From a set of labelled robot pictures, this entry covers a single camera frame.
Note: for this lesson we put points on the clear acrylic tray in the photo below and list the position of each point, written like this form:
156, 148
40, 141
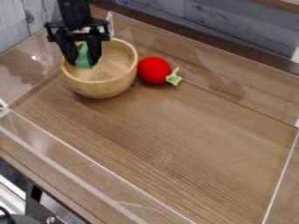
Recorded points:
188, 154

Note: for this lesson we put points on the red toy strawberry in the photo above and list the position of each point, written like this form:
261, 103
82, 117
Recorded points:
155, 71

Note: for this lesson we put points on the clear acrylic corner bracket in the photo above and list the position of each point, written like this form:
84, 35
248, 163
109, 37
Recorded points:
111, 24

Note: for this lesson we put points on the black table leg bracket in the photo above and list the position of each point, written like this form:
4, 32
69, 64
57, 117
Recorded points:
36, 210

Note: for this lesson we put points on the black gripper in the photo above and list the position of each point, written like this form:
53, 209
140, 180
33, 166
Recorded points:
77, 26

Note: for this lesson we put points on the green rectangular block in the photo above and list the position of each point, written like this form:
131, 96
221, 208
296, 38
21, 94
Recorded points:
82, 59

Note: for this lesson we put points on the brown wooden bowl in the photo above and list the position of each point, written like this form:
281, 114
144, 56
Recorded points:
111, 76

